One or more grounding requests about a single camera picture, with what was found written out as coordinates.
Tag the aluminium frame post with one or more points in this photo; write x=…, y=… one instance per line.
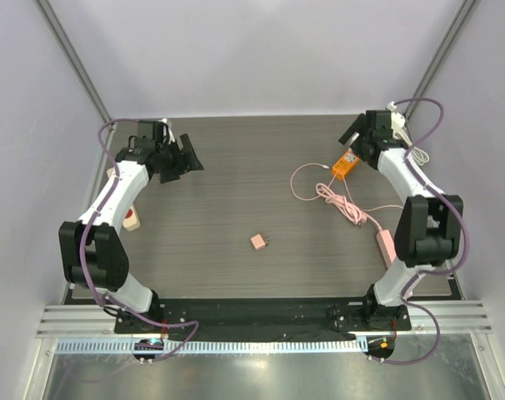
x=449, y=39
x=70, y=53

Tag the aluminium front rail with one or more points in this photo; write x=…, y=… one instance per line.
x=90, y=321

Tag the right aluminium frame post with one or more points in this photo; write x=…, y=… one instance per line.
x=449, y=39

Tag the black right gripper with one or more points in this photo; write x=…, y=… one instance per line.
x=362, y=133

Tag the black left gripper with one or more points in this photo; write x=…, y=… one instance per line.
x=186, y=162

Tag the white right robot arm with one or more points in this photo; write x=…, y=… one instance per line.
x=428, y=231

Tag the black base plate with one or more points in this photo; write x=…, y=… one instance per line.
x=339, y=314

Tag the left aluminium frame post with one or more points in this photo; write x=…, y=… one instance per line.
x=70, y=53

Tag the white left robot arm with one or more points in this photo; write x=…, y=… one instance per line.
x=93, y=256

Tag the pink plug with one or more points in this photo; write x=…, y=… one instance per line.
x=259, y=241

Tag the beige red power strip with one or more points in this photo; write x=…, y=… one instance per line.
x=131, y=218

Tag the white slotted cable duct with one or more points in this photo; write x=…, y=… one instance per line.
x=149, y=346

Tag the orange power adapter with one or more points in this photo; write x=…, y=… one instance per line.
x=344, y=165

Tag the pink power strip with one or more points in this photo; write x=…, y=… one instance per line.
x=386, y=246

